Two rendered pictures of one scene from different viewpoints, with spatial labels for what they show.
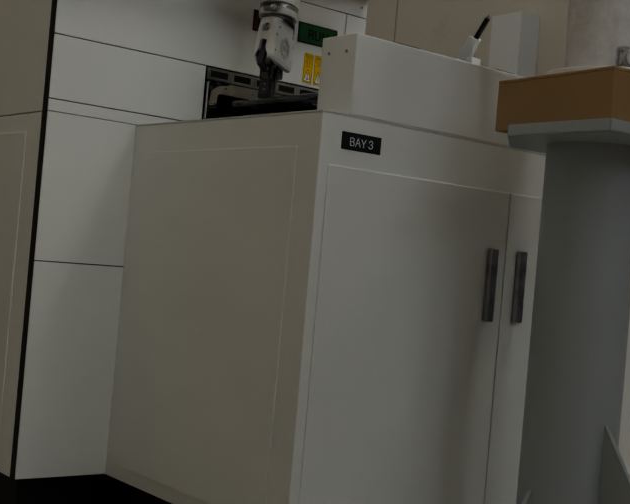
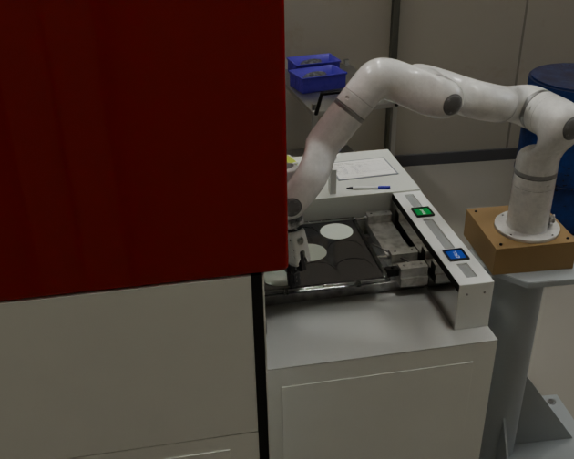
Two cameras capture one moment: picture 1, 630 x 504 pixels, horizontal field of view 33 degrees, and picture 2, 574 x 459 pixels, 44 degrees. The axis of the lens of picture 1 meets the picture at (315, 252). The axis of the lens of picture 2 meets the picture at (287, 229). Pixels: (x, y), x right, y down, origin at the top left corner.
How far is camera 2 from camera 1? 258 cm
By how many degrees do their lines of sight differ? 65
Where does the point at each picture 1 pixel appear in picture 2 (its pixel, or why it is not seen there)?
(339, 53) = (476, 293)
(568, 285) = (529, 333)
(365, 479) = not seen: outside the picture
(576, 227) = (535, 309)
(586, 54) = (541, 226)
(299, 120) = (474, 347)
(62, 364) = not seen: outside the picture
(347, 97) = (485, 317)
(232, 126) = (399, 358)
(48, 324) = not seen: outside the picture
